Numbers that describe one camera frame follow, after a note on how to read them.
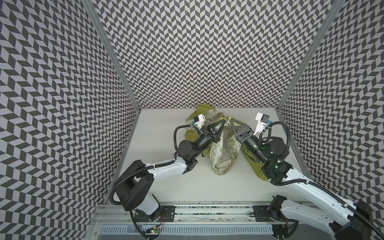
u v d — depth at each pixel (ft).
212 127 2.03
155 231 2.18
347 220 1.28
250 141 1.84
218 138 2.08
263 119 1.81
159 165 1.56
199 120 2.11
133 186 1.40
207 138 1.92
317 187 1.49
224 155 3.07
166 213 2.38
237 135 1.86
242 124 1.93
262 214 2.37
